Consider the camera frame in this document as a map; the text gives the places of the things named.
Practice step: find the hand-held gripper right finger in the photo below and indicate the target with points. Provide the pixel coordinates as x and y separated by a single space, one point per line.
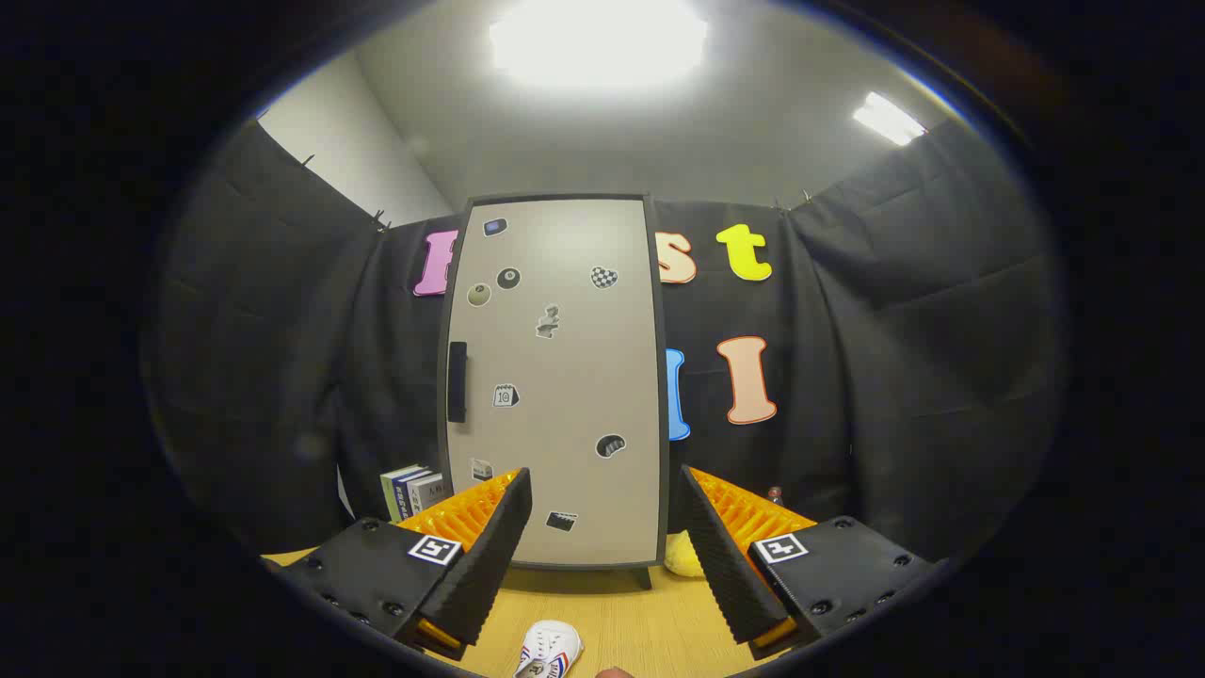
720 565

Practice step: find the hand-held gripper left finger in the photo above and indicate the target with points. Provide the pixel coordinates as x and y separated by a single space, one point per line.
490 565

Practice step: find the dark grey shoe cabinet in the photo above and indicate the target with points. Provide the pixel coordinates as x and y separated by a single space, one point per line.
643 577

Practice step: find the white shoe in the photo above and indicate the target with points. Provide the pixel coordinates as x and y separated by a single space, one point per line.
551 648

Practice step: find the grey shoe cabinet door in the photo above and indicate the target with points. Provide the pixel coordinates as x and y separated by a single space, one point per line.
565 377

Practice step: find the yellow plush toy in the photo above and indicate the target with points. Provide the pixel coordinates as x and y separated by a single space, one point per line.
680 557

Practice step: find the white cover book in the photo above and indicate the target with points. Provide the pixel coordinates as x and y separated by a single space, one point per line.
429 494

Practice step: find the blue spine book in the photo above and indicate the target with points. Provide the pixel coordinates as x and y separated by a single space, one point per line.
410 492

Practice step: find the green spine book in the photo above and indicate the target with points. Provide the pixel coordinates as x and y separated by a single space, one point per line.
391 492

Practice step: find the black backdrop cloth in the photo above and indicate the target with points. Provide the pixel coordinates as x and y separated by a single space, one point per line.
894 377

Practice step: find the small ceiling light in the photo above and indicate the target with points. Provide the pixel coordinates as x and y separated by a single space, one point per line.
888 119

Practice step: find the large ceiling light panel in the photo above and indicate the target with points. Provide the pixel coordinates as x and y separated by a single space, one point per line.
598 42

